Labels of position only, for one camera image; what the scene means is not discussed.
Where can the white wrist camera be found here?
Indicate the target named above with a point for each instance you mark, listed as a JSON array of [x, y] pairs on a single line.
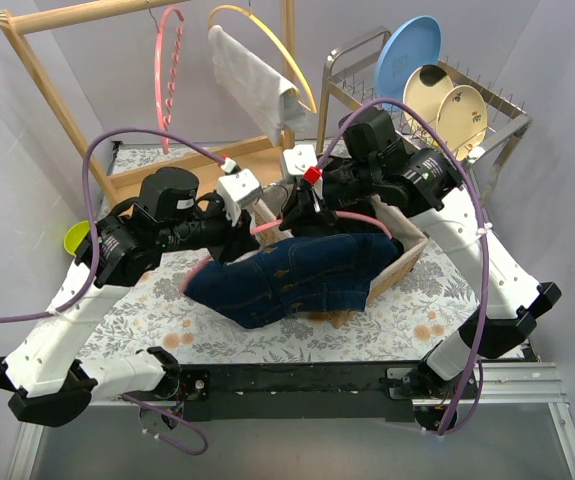
[[301, 163], [238, 188]]

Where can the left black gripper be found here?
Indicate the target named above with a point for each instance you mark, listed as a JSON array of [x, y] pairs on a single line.
[[234, 236]]

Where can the wooden clothes rack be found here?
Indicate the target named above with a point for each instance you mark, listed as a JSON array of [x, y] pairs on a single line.
[[17, 27]]

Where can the black garment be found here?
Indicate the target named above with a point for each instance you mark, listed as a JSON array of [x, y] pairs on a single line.
[[346, 226]]

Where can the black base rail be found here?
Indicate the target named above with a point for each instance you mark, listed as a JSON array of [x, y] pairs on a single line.
[[394, 391]]

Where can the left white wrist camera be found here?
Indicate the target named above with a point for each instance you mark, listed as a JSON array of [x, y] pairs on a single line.
[[238, 188]]

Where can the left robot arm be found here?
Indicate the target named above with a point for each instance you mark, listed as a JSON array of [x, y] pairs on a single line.
[[50, 386]]

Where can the floral tablecloth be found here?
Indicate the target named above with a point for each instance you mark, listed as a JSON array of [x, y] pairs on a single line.
[[403, 323]]

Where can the cream plate black spot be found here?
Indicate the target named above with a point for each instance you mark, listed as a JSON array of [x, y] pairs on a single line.
[[425, 90]]

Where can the pink hanger rear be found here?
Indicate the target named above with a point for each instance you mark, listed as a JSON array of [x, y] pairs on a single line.
[[164, 92]]

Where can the green bowl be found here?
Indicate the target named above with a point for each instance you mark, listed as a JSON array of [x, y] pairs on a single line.
[[74, 236]]

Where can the blue denim skirt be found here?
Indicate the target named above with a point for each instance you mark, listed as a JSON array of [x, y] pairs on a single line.
[[296, 275]]

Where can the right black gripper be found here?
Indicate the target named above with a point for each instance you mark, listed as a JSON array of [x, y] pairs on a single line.
[[302, 209]]

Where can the pink hanger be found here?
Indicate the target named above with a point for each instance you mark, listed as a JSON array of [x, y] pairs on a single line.
[[164, 92], [254, 230]]

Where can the pink hanger front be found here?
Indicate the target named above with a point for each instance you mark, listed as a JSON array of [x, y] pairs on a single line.
[[254, 230]]

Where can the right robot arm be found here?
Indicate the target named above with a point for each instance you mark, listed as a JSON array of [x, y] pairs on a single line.
[[428, 190]]

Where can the white skirt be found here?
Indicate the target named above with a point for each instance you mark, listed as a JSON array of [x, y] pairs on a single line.
[[269, 98]]

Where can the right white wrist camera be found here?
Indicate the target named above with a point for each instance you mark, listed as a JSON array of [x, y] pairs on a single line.
[[301, 163]]

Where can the blue plate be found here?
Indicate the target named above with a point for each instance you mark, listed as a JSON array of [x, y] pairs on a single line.
[[415, 43]]

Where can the yellow hanger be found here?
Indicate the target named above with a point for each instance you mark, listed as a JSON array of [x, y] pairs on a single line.
[[310, 105]]

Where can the cream plate flower print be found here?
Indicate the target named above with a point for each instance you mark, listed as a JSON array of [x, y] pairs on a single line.
[[462, 120]]

